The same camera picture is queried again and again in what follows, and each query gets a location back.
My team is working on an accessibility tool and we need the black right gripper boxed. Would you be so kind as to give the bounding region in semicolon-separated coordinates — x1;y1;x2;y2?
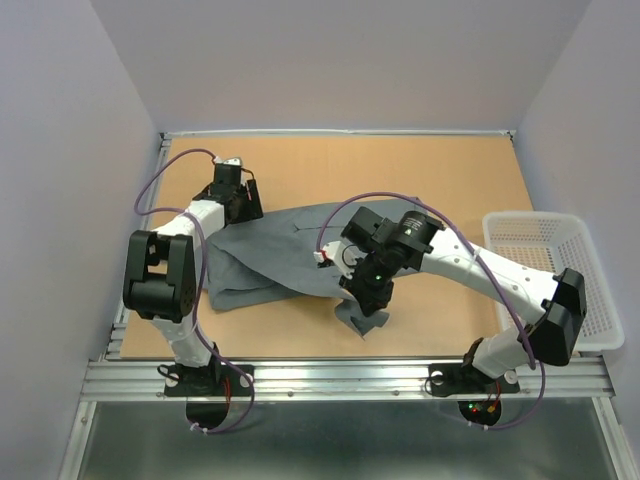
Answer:
340;247;398;316

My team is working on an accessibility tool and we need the grey long sleeve shirt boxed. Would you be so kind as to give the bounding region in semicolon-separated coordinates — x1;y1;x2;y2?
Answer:
206;203;390;336

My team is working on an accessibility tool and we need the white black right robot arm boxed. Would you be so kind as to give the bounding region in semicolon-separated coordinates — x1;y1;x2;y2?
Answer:
324;207;587;390

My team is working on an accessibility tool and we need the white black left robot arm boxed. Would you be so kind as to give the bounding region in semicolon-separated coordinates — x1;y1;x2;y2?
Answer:
123;179;263;394

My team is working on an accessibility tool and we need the white perforated plastic basket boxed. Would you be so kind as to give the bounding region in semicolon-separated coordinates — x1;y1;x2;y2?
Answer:
483;211;625;353

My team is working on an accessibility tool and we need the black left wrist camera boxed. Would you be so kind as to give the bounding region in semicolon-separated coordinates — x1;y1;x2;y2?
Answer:
213;157;244;187

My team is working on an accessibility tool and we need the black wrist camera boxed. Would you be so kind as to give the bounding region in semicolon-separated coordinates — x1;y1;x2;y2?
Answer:
213;157;244;187
340;207;395;253

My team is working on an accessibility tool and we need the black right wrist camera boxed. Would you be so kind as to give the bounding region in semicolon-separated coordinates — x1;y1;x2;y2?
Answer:
340;207;395;253

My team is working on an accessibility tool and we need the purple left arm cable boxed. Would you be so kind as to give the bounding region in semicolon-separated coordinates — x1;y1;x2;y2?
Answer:
135;148;256;435

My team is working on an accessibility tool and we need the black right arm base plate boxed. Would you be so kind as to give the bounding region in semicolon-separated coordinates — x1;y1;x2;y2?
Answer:
425;362;520;398

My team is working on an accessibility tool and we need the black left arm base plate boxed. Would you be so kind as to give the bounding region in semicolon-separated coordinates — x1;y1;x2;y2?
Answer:
156;364;251;398

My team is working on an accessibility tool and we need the aluminium front frame rail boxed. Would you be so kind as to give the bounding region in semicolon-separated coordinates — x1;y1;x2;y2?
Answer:
80;357;615;402

